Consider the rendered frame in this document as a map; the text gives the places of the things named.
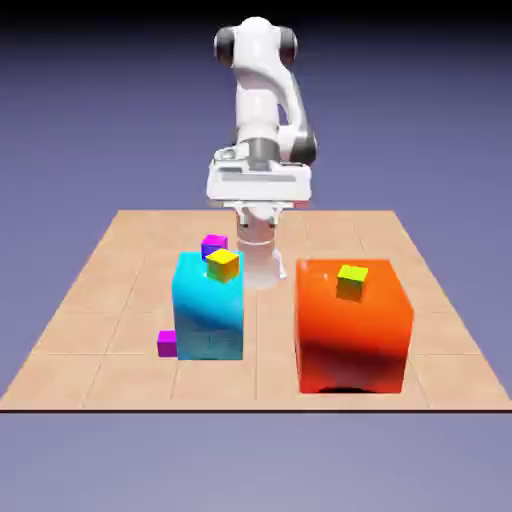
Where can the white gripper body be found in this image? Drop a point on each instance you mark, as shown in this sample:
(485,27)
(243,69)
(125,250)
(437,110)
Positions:
(260,186)

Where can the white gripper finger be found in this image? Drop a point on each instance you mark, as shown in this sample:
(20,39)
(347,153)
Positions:
(244,216)
(273,215)

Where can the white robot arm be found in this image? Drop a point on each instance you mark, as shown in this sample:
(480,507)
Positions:
(256,100)

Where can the small magenta cube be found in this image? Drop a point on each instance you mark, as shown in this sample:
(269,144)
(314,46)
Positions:
(166,343)
(214,241)

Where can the small yellow cube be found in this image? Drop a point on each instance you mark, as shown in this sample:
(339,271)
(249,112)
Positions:
(222,264)

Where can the small yellow-green cube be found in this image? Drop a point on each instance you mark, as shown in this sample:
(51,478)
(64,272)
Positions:
(351,283)

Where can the large cyan box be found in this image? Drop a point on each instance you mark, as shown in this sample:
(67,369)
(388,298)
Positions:
(208,308)

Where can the large orange box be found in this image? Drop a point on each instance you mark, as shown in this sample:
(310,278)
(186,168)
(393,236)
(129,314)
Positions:
(352,332)

